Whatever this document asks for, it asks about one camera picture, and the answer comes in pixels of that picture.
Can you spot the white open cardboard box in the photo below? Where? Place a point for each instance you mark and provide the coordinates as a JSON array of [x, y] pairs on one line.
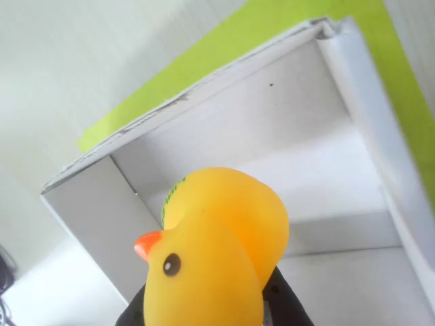
[[306, 163]]

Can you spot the yellow rubber duck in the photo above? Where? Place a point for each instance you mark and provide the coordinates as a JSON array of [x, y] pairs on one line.
[[210, 244]]

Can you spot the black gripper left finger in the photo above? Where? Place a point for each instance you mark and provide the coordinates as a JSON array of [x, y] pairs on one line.
[[130, 310]]

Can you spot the yellow tape frame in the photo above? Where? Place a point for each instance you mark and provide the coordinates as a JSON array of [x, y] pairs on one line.
[[238, 34]]

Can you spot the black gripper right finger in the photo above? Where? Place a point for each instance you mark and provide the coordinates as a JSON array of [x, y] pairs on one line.
[[285, 305]]

